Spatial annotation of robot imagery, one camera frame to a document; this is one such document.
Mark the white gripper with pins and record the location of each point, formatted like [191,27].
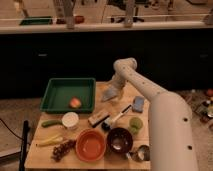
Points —
[117,83]

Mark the grey towel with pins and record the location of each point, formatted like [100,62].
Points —
[110,93]

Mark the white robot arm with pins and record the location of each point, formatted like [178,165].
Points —
[169,119]

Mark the purple bowl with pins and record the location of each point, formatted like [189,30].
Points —
[119,140]

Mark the orange bowl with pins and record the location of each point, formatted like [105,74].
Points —
[90,145]

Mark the blue sponge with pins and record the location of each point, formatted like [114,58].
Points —
[138,104]

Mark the black white dish brush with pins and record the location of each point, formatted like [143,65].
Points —
[110,121]

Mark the wooden block eraser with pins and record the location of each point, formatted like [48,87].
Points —
[95,119]

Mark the green cup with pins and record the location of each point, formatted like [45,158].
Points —
[135,124]

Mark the red orange apple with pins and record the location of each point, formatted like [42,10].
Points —
[75,103]

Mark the green plastic tray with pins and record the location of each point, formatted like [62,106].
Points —
[60,91]

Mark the white plastic cup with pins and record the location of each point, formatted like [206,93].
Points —
[70,120]

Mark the silver measuring cup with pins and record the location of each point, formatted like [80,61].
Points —
[140,154]

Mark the green cucumber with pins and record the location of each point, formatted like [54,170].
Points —
[49,123]

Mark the yellow banana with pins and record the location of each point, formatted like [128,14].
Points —
[50,141]

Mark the dark grape bunch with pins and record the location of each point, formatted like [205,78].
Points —
[63,149]

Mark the black stand pole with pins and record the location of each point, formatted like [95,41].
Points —
[24,143]

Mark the distant green tray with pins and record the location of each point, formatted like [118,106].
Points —
[43,20]

